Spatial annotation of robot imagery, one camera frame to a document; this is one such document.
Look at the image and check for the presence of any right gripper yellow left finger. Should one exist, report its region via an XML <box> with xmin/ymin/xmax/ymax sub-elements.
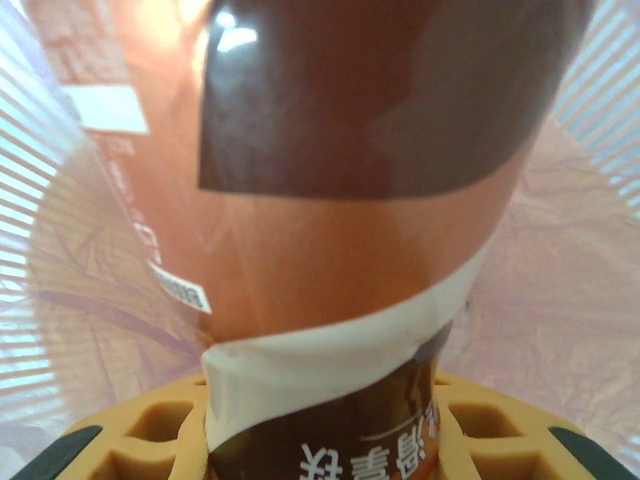
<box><xmin>14</xmin><ymin>374</ymin><xmax>211</xmax><ymax>480</ymax></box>

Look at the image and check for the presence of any beige slatted plastic bin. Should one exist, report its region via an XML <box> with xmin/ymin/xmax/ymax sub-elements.
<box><xmin>0</xmin><ymin>0</ymin><xmax>640</xmax><ymax>480</ymax></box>

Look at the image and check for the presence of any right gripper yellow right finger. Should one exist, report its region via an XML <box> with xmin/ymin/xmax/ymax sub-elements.
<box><xmin>435</xmin><ymin>370</ymin><xmax>634</xmax><ymax>480</ymax></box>

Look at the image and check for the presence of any brown orange label bottle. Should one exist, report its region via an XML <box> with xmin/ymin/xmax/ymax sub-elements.
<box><xmin>29</xmin><ymin>0</ymin><xmax>591</xmax><ymax>480</ymax></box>

